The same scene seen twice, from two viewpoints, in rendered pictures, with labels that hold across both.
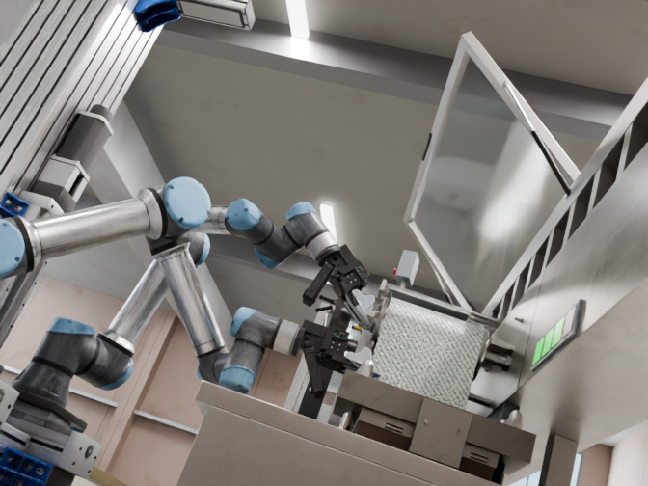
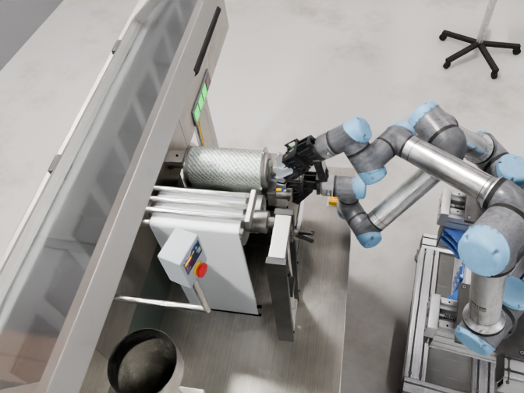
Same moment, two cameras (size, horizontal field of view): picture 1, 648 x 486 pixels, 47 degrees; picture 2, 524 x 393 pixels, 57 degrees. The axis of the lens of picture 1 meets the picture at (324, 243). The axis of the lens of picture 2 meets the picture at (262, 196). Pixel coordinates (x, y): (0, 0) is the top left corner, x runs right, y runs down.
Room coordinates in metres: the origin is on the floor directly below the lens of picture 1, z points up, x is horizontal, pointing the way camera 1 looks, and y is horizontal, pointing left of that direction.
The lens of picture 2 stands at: (2.71, -0.04, 2.46)
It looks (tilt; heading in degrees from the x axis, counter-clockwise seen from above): 54 degrees down; 191
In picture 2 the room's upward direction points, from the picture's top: 9 degrees counter-clockwise
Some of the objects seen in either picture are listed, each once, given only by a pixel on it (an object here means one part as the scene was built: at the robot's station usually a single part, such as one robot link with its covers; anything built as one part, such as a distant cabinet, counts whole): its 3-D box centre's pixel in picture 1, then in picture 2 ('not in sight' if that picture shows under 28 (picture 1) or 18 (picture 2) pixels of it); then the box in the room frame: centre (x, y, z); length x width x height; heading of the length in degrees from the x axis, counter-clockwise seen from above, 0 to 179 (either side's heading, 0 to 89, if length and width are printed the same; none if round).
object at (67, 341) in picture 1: (67, 343); (506, 299); (2.06, 0.55, 0.98); 0.13 x 0.12 x 0.14; 137
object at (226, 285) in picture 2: not in sight; (200, 268); (2.06, -0.39, 1.17); 0.34 x 0.05 x 0.54; 84
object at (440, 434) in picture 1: (440, 433); not in sight; (1.45, -0.35, 0.97); 0.10 x 0.03 x 0.11; 84
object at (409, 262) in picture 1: (405, 267); (187, 259); (2.29, -0.29, 1.66); 0.07 x 0.07 x 0.10; 69
